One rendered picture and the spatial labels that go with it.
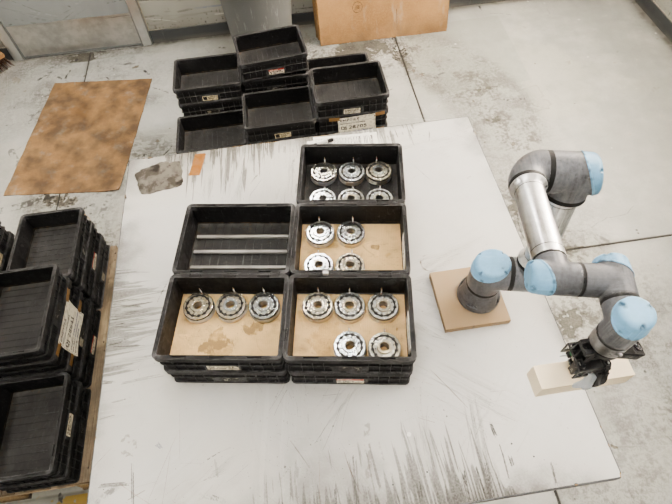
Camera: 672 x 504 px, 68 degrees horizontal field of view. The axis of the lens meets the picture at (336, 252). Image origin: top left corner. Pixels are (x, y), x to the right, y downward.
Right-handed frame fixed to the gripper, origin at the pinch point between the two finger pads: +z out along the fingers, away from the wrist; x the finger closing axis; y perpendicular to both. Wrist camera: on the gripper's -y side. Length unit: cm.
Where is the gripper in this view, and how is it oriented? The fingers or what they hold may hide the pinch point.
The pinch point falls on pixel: (581, 372)
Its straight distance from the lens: 143.5
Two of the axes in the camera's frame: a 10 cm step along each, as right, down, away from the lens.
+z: 0.4, 5.5, 8.4
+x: 1.4, 8.3, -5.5
